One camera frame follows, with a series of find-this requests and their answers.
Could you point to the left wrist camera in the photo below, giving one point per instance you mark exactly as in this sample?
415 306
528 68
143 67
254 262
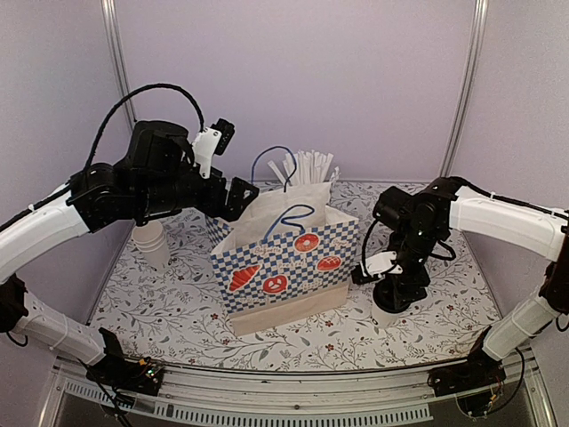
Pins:
211 141

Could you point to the bundle of white wrapped straws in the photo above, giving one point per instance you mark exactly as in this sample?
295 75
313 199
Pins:
306 168

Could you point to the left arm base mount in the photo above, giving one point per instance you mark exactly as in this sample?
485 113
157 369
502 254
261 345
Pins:
144 376

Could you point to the front aluminium rail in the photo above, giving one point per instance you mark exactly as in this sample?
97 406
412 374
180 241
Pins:
200 396

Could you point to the black plastic cup lid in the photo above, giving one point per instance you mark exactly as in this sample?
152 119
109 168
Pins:
389 306

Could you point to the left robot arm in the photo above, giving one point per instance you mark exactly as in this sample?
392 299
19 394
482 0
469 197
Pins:
91 200

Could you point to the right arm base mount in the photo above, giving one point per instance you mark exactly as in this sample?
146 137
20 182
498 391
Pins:
478 370

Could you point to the aluminium frame post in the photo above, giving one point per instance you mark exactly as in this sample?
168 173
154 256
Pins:
115 47
476 40

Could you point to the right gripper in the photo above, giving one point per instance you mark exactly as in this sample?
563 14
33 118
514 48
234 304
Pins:
404 286

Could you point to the white paper coffee cup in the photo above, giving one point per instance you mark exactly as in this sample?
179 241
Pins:
383 319

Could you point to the left aluminium frame post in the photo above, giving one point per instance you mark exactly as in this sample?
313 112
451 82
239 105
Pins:
115 47

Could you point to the floral table mat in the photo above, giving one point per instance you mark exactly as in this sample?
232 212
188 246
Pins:
178 316

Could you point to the checkered paper takeout bag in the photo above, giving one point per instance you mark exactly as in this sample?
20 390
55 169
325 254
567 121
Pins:
286 258

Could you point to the stack of white paper cups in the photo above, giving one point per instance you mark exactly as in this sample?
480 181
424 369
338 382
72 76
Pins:
151 241

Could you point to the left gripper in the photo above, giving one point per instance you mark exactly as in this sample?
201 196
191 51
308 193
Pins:
213 205

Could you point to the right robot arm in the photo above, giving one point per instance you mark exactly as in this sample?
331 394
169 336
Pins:
537 229

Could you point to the right aluminium frame post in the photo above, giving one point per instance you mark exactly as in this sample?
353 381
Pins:
476 40

